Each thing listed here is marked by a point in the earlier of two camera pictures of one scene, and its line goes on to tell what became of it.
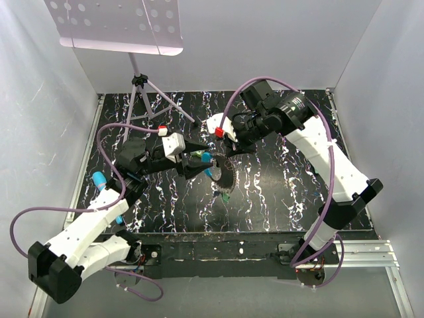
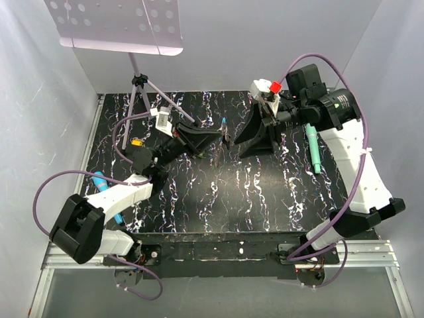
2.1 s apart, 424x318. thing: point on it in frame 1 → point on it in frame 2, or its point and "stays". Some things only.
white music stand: (129, 26) stays
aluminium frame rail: (94, 123) stays
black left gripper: (190, 146) → (201, 140)
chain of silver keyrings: (230, 165) → (212, 148)
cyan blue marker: (101, 181) stays
